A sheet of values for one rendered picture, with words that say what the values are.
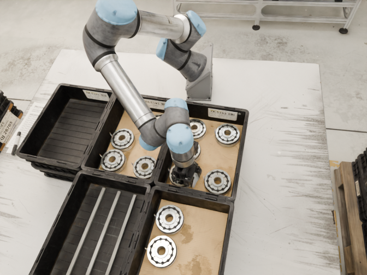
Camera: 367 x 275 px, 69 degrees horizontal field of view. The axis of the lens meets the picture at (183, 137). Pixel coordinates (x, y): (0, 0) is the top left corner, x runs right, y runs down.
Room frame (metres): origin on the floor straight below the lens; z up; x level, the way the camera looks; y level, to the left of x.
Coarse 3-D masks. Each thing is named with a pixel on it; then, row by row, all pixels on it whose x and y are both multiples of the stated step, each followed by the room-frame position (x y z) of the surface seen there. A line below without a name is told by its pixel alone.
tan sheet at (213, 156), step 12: (204, 120) 0.69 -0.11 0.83; (240, 132) 0.60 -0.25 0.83; (204, 144) 0.57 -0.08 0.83; (216, 144) 0.56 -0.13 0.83; (204, 156) 0.51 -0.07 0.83; (216, 156) 0.50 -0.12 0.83; (228, 156) 0.49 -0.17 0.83; (204, 168) 0.46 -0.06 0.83; (216, 168) 0.45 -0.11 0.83; (228, 168) 0.44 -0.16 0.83; (168, 180) 0.43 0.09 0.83; (228, 192) 0.34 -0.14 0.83
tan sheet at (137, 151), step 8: (120, 120) 0.77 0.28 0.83; (128, 120) 0.76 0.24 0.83; (120, 128) 0.73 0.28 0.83; (128, 128) 0.72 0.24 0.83; (136, 128) 0.71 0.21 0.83; (136, 136) 0.67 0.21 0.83; (136, 144) 0.63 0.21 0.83; (128, 152) 0.59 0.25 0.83; (136, 152) 0.59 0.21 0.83; (144, 152) 0.58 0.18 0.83; (152, 152) 0.57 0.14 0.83; (128, 160) 0.55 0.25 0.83; (128, 168) 0.52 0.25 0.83; (144, 168) 0.50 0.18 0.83
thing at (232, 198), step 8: (192, 104) 0.72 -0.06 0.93; (200, 104) 0.72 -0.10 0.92; (208, 104) 0.70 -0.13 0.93; (248, 112) 0.62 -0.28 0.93; (240, 144) 0.49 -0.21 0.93; (240, 152) 0.46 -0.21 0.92; (160, 160) 0.47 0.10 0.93; (240, 160) 0.42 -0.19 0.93; (160, 168) 0.45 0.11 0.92; (240, 168) 0.39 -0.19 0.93; (160, 184) 0.38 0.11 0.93; (168, 184) 0.37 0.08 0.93; (192, 192) 0.33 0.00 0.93; (200, 192) 0.32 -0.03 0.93; (208, 192) 0.32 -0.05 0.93; (232, 200) 0.28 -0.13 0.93
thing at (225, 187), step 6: (210, 174) 0.41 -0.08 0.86; (216, 174) 0.41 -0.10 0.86; (222, 174) 0.41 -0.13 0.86; (204, 180) 0.39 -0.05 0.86; (210, 180) 0.39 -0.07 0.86; (228, 180) 0.38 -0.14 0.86; (210, 186) 0.36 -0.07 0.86; (222, 186) 0.36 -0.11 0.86; (228, 186) 0.35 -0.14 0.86; (216, 192) 0.34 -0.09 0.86; (222, 192) 0.33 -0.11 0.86
